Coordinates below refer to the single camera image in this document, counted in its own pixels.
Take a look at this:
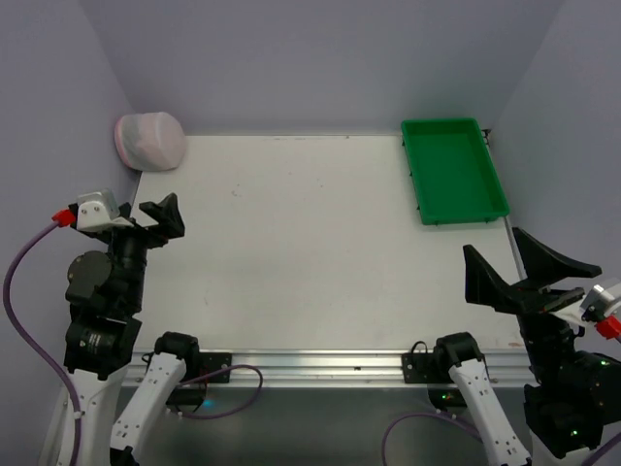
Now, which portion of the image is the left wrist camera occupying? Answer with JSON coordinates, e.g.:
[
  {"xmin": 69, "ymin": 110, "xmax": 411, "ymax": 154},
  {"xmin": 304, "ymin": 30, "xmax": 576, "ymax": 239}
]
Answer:
[{"xmin": 76, "ymin": 189, "xmax": 133, "ymax": 233}]

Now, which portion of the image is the green plastic tray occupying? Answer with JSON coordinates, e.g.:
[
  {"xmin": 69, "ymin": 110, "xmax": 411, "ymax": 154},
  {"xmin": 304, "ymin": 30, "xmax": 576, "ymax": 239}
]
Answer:
[{"xmin": 401, "ymin": 117, "xmax": 509, "ymax": 226}]

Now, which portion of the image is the aluminium mounting rail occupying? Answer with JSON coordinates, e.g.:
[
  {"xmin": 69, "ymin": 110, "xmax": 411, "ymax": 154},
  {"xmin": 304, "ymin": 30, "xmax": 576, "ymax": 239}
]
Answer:
[{"xmin": 120, "ymin": 349, "xmax": 535, "ymax": 389}]

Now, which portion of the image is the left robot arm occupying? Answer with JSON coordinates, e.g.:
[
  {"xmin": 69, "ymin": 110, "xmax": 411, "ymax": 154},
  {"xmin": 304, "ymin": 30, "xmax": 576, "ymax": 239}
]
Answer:
[{"xmin": 55, "ymin": 190, "xmax": 198, "ymax": 465}]

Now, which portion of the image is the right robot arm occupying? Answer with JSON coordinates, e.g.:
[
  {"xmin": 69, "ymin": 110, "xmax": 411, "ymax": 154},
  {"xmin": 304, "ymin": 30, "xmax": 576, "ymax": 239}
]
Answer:
[{"xmin": 433, "ymin": 227, "xmax": 620, "ymax": 465}]

